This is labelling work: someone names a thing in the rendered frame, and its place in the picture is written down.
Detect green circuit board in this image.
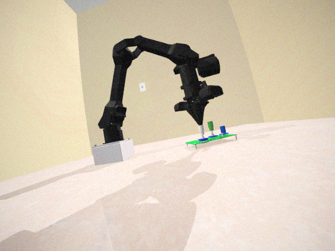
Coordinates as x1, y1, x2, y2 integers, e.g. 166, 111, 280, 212
186, 121, 237, 149

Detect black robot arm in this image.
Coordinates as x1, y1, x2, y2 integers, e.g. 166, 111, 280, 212
98, 35, 220, 144

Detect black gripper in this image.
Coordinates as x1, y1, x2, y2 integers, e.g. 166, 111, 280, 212
174, 77, 224, 125

